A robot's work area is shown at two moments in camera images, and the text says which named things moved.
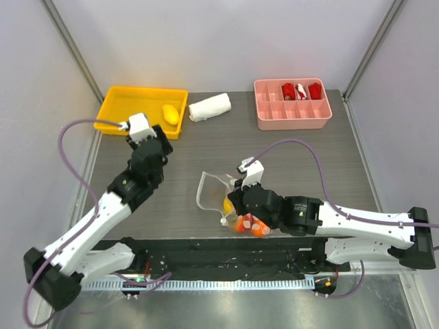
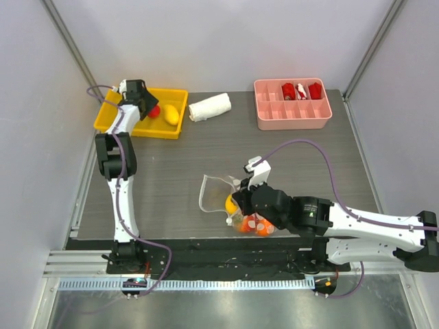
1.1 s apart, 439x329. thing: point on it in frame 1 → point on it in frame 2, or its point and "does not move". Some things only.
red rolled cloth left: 289,91 does not move
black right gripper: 241,201 does not move
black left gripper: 166,147 → 151,102
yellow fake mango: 171,114 does not move
